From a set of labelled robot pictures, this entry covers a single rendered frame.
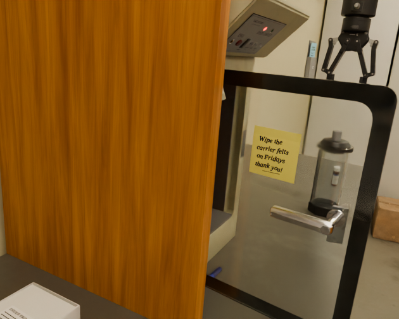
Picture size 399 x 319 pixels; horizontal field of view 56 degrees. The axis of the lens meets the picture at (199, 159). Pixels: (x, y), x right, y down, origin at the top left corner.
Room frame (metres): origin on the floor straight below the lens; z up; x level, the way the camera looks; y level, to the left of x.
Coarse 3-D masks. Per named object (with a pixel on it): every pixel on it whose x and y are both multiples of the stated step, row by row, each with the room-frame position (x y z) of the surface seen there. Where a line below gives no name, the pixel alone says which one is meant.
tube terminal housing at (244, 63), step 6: (228, 60) 0.79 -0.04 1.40; (234, 60) 0.82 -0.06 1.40; (240, 60) 0.85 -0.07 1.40; (246, 60) 0.88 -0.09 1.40; (252, 60) 0.92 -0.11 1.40; (228, 66) 0.80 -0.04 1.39; (234, 66) 0.83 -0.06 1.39; (240, 66) 0.85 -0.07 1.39; (246, 66) 0.89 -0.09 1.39; (252, 66) 0.92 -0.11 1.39
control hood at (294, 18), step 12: (240, 0) 0.61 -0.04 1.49; (252, 0) 0.60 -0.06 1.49; (264, 0) 0.62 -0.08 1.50; (276, 0) 0.66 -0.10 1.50; (240, 12) 0.61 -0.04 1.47; (252, 12) 0.63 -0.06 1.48; (264, 12) 0.67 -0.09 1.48; (276, 12) 0.70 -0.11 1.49; (288, 12) 0.75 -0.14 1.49; (300, 12) 0.81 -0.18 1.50; (240, 24) 0.64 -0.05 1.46; (288, 24) 0.81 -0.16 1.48; (300, 24) 0.87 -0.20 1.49; (228, 36) 0.65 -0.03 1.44; (276, 36) 0.83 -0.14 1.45; (288, 36) 0.89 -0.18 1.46; (264, 48) 0.85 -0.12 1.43
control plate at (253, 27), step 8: (256, 16) 0.66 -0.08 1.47; (248, 24) 0.66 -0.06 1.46; (256, 24) 0.69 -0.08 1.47; (264, 24) 0.71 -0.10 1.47; (272, 24) 0.74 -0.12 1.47; (280, 24) 0.77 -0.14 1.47; (240, 32) 0.67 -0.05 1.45; (248, 32) 0.69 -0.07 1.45; (256, 32) 0.72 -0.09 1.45; (264, 32) 0.75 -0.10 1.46; (272, 32) 0.79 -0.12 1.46; (256, 40) 0.76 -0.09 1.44; (264, 40) 0.79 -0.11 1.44; (232, 48) 0.71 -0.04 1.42; (240, 48) 0.74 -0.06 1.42; (248, 48) 0.77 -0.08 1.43; (256, 48) 0.81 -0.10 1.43
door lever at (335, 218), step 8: (272, 208) 0.50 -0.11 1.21; (280, 208) 0.50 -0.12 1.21; (272, 216) 0.50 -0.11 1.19; (280, 216) 0.49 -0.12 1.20; (288, 216) 0.49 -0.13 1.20; (296, 216) 0.48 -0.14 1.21; (304, 216) 0.48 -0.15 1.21; (312, 216) 0.48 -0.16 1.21; (328, 216) 0.50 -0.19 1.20; (336, 216) 0.49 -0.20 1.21; (344, 216) 0.49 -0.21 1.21; (296, 224) 0.48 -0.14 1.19; (304, 224) 0.47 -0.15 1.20; (312, 224) 0.47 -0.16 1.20; (320, 224) 0.46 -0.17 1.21; (328, 224) 0.46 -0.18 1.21; (336, 224) 0.50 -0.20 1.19; (320, 232) 0.46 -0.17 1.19; (328, 232) 0.45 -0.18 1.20
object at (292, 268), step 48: (240, 96) 0.60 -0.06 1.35; (288, 96) 0.55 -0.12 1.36; (336, 96) 0.52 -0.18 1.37; (384, 96) 0.48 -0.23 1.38; (240, 144) 0.59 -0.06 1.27; (336, 144) 0.51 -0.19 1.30; (384, 144) 0.48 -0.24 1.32; (240, 192) 0.59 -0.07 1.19; (288, 192) 0.54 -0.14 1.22; (336, 192) 0.50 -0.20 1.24; (240, 240) 0.58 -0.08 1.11; (288, 240) 0.54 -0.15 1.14; (336, 240) 0.50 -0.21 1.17; (240, 288) 0.58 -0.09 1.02; (288, 288) 0.53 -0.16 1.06; (336, 288) 0.49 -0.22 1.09
